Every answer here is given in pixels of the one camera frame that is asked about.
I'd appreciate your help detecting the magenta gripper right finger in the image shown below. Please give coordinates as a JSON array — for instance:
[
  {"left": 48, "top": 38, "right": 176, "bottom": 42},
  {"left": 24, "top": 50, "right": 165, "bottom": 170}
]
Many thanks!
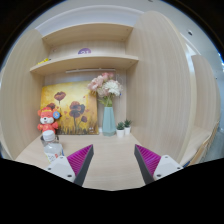
[{"left": 134, "top": 145, "right": 182, "bottom": 184}]

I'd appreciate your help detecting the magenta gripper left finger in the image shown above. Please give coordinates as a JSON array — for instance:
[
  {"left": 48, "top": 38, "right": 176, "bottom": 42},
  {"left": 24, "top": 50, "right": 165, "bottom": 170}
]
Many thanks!
[{"left": 46, "top": 145, "right": 94, "bottom": 186}]

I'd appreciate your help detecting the clear plastic water bottle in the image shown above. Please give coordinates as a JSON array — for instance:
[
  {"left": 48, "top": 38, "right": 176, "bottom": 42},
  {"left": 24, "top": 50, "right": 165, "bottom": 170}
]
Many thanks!
[{"left": 42, "top": 130, "right": 64, "bottom": 163}]

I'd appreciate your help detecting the small potted succulent right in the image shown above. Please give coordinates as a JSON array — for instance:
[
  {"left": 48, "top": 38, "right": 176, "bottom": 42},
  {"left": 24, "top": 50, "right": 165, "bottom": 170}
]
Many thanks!
[{"left": 124, "top": 119, "right": 132, "bottom": 135}]

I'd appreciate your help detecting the small potted succulent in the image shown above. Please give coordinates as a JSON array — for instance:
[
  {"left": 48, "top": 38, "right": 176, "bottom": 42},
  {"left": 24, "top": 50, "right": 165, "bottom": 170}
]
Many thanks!
[
  {"left": 116, "top": 122, "right": 124, "bottom": 138},
  {"left": 124, "top": 119, "right": 132, "bottom": 135}
]

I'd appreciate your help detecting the small potted succulent left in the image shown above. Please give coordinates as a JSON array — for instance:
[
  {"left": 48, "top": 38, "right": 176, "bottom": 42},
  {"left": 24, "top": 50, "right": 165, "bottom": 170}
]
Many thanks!
[{"left": 116, "top": 122, "right": 124, "bottom": 138}]

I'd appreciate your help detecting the teal ceramic vase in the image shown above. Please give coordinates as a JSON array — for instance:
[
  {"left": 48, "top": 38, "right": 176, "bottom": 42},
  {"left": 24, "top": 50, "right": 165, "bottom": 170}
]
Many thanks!
[{"left": 102, "top": 107, "right": 116, "bottom": 136}]

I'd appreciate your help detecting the red plush fox toy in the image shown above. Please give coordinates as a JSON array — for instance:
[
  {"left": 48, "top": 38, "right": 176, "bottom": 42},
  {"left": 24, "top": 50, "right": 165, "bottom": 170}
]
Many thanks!
[{"left": 37, "top": 107, "right": 60, "bottom": 132}]

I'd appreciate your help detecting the yellow poppy flower painting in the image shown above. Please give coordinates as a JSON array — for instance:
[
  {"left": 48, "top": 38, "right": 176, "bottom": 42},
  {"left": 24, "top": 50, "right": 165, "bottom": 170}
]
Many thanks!
[{"left": 40, "top": 81, "right": 98, "bottom": 135}]

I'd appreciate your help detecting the pink white flower bouquet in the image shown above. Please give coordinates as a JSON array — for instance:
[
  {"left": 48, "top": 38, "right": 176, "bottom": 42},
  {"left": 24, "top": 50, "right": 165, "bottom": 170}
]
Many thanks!
[{"left": 87, "top": 72, "right": 123, "bottom": 107}]

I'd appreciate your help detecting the white light bar under shelf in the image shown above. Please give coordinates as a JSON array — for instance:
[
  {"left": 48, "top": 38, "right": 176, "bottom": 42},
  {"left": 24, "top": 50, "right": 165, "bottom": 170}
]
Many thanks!
[{"left": 65, "top": 68, "right": 116, "bottom": 74}]

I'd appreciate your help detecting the wooden lower shelf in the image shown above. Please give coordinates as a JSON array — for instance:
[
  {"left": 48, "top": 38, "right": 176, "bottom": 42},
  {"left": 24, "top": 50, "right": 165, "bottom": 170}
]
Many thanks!
[{"left": 30, "top": 54, "right": 139, "bottom": 76}]

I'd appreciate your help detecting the wooden shelf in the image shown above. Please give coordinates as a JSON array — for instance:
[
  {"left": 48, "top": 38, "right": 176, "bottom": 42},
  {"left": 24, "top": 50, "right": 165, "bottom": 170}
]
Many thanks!
[
  {"left": 30, "top": 54, "right": 139, "bottom": 76},
  {"left": 43, "top": 23, "right": 133, "bottom": 47}
]

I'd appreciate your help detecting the yellow small item on shelf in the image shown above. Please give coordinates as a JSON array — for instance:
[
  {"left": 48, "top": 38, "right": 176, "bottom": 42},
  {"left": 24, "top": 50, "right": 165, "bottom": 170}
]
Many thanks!
[{"left": 36, "top": 58, "right": 51, "bottom": 65}]

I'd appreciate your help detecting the purple round sticker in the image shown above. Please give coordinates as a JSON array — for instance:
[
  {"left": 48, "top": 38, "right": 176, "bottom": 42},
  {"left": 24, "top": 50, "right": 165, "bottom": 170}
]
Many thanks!
[{"left": 78, "top": 48, "right": 91, "bottom": 54}]

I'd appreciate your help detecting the wooden upper shelf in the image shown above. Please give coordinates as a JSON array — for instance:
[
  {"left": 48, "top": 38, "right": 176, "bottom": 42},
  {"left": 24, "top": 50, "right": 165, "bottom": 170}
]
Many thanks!
[{"left": 43, "top": 23, "right": 133, "bottom": 47}]

